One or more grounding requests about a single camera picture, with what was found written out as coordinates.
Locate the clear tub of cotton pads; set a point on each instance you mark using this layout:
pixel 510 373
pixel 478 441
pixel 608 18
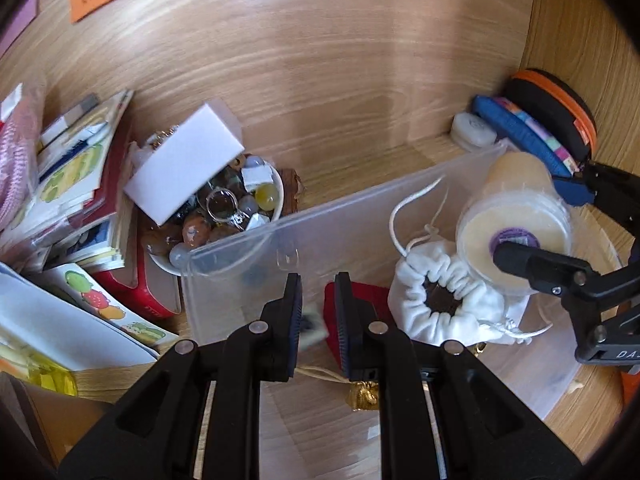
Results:
pixel 500 220

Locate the pink knit in plastic bag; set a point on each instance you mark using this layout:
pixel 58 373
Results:
pixel 15 170

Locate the small black and white trinket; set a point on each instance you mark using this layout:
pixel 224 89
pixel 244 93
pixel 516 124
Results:
pixel 312 327

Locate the small white round case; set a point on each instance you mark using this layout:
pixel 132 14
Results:
pixel 472 132

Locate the white bowl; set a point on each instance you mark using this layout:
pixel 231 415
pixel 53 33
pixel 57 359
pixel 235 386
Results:
pixel 165 262

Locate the yellow plastic packet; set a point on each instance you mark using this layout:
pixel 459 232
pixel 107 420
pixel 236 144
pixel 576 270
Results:
pixel 40 375

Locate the multicolour patterned pouch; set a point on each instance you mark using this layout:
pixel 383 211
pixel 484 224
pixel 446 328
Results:
pixel 545 137

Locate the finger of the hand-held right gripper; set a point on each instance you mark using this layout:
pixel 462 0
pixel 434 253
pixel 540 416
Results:
pixel 540 265
pixel 610 190

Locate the large red box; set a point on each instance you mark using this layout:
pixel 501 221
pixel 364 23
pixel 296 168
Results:
pixel 145 295

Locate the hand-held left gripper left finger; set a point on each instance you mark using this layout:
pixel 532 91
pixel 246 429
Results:
pixel 295 310

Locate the small red box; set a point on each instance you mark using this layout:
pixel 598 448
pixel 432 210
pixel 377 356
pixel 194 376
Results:
pixel 370 300

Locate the purple paper sheet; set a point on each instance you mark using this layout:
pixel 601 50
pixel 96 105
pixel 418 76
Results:
pixel 20 22

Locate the brown wooden ornament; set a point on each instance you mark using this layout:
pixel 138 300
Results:
pixel 291 187

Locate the stack of sticker cards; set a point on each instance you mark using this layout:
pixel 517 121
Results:
pixel 75 175

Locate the white rectangular box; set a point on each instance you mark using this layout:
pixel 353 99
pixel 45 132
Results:
pixel 185 160

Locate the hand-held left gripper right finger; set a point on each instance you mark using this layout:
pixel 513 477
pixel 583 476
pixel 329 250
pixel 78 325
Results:
pixel 344 320

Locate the blue fabric pouch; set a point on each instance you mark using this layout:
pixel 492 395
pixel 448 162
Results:
pixel 505 125

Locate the fruit sticker sheet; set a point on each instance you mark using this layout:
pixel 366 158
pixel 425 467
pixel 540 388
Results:
pixel 95 300

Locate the pile of polished stones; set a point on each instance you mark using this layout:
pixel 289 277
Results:
pixel 197 230

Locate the black and orange zip case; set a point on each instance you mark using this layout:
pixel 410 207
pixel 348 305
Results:
pixel 545 105

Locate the white booklet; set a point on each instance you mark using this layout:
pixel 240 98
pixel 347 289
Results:
pixel 50 320

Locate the brown cardboard box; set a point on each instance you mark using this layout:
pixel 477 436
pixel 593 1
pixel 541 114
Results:
pixel 50 410

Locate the clear plastic storage bin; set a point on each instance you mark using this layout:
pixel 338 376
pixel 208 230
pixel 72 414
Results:
pixel 350 230

